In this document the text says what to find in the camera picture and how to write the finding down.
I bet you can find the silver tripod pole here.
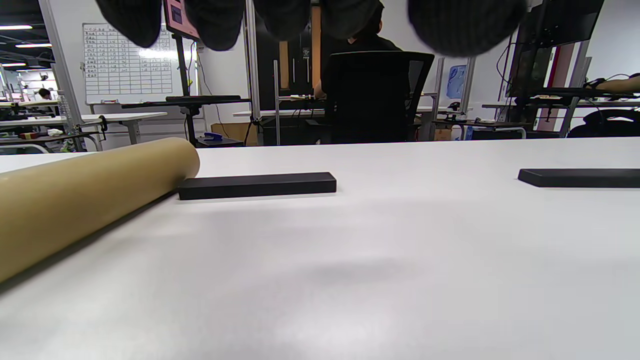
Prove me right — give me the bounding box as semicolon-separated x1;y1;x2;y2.
244;0;262;123

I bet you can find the black monitor stand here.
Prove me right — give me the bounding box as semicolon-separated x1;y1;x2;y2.
172;35;201;148

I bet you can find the blue wall sign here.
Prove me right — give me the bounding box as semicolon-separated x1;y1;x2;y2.
446;65;467;99

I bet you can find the black low box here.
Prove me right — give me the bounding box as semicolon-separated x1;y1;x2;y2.
197;137;245;148

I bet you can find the white side desk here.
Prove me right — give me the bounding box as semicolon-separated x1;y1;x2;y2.
0;112;169;151

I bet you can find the whiteboard with grid chart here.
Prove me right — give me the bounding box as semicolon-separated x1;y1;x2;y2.
81;22;187;106

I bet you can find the black bar weight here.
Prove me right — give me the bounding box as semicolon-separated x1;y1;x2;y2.
517;168;640;189
178;172;337;201

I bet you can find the brown cardboard mailing tube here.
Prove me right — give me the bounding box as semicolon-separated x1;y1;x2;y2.
0;137;201;283

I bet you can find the another person's forearm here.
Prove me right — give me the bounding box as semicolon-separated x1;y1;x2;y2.
595;75;640;95

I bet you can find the large black panel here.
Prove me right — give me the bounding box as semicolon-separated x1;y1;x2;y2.
506;0;606;98

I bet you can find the black office chair chrome base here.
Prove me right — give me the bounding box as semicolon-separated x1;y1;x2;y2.
320;50;436;145

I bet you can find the person's left hand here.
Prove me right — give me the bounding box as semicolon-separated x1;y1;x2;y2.
95;0;528;57

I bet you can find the monitor with pink screen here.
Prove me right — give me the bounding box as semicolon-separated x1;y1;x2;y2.
164;0;201;42

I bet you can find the brown cardboard box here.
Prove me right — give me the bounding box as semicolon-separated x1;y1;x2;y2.
210;122;258;146

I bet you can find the black keyboard tray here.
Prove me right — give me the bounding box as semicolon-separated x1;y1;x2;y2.
121;95;252;110

